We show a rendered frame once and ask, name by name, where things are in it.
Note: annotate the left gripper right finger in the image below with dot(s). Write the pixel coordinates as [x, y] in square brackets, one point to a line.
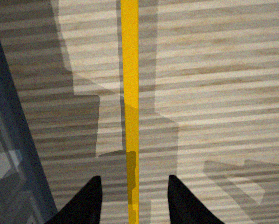
[185, 207]

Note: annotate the yellow bar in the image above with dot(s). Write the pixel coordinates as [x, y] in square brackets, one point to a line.
[130, 49]

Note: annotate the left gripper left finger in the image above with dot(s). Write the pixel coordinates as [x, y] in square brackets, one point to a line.
[84, 207]

